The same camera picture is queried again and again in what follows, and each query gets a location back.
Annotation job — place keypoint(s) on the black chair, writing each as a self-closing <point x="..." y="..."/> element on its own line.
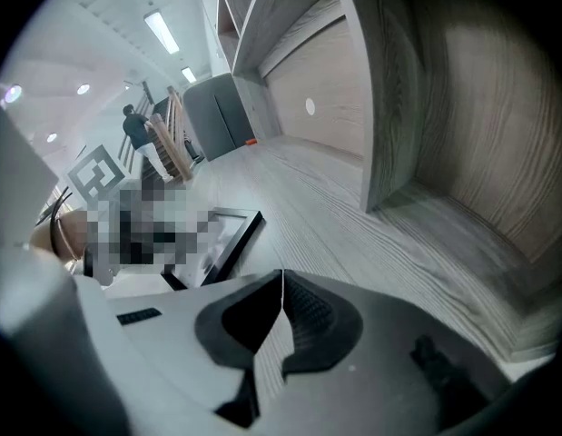
<point x="217" y="121"/>

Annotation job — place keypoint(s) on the long ceiling light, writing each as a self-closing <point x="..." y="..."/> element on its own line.
<point x="161" y="32"/>
<point x="188" y="74"/>

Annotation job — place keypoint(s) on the dark wooden staircase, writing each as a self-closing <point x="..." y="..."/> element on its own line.
<point x="169" y="143"/>

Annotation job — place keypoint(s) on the grey wooden desk with hutch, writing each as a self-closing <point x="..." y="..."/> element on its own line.
<point x="335" y="225"/>

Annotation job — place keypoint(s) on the person's left forearm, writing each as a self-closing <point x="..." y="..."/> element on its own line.
<point x="76" y="234"/>

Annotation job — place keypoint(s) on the black framed picture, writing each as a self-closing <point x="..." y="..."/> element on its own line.
<point x="245" y="232"/>

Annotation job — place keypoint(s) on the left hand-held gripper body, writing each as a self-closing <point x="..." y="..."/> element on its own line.
<point x="96" y="175"/>

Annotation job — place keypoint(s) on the small red object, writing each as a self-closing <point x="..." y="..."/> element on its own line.
<point x="251" y="142"/>

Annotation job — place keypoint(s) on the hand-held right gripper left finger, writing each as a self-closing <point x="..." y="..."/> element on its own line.
<point x="180" y="361"/>

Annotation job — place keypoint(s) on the round ceiling light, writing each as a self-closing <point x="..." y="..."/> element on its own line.
<point x="52" y="137"/>
<point x="83" y="89"/>
<point x="13" y="93"/>

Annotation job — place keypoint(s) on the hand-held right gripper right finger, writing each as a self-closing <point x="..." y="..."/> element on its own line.
<point x="389" y="379"/>

